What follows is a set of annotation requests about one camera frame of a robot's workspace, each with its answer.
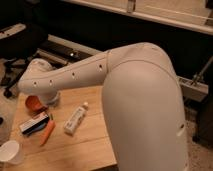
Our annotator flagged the orange carrot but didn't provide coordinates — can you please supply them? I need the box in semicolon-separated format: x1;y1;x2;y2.
40;115;55;146

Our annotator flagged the long white metal rail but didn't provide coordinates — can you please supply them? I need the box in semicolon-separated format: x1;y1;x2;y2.
38;35;209;102

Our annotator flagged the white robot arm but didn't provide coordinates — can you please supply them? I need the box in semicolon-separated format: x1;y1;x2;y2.
18;42;189;171

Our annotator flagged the red-brown bowl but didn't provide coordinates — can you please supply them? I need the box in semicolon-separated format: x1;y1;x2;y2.
25;96;46;113

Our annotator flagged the black office chair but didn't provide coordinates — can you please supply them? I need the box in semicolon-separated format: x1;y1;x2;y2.
0;23;48;98

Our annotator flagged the white plastic bottle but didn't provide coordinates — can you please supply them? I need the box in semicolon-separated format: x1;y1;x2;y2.
64;102;89;135

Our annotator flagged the white paper cup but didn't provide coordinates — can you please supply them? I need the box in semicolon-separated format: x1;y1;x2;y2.
0;140;24;165

